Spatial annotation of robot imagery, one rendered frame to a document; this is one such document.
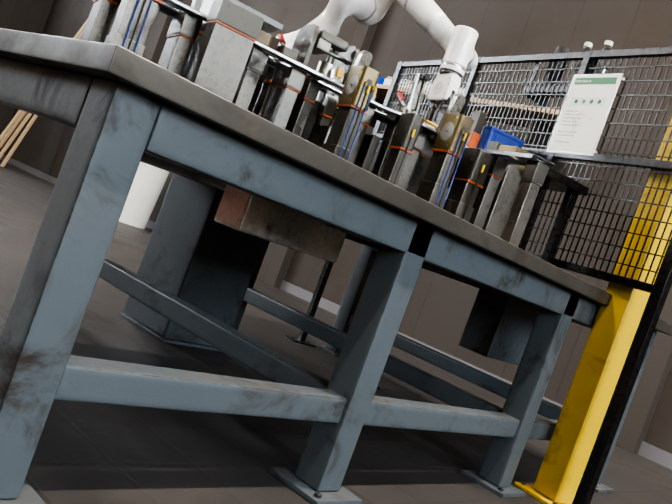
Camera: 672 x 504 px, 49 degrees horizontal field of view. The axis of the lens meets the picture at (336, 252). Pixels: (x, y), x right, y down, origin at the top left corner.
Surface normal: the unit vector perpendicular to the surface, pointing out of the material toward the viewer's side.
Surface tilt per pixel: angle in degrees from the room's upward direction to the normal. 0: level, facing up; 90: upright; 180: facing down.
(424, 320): 90
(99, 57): 90
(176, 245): 90
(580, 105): 90
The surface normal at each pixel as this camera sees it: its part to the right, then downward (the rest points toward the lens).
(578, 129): -0.80, -0.29
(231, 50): 0.49, 0.19
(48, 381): 0.69, 0.26
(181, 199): -0.64, -0.22
